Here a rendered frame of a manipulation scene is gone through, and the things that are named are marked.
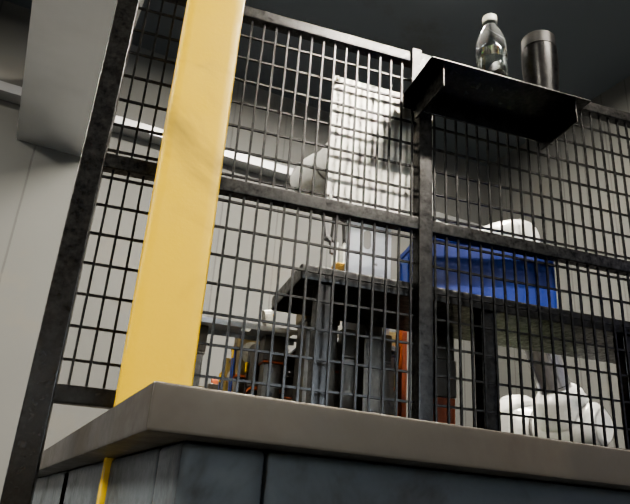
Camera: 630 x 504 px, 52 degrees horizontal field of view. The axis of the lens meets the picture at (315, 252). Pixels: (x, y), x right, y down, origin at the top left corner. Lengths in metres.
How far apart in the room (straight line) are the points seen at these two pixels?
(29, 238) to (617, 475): 3.62
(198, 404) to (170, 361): 0.39
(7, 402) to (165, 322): 2.94
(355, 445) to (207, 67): 0.74
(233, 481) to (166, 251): 0.47
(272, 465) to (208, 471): 0.06
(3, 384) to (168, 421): 3.34
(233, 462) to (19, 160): 3.75
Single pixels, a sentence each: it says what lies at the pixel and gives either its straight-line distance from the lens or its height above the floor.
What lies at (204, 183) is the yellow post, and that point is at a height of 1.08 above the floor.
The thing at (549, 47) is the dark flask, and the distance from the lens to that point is 1.52.
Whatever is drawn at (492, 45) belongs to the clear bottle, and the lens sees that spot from 1.45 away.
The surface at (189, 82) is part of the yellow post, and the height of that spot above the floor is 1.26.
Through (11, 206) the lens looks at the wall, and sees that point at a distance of 4.13.
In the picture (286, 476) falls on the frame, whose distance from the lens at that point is 0.62.
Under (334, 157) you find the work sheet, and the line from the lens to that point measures 1.28.
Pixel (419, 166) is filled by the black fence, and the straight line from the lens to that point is 1.32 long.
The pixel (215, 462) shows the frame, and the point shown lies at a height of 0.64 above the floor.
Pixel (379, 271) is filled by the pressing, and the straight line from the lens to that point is 1.54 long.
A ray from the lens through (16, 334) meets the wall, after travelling 3.92.
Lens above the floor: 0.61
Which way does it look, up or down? 22 degrees up
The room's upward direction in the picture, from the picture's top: 4 degrees clockwise
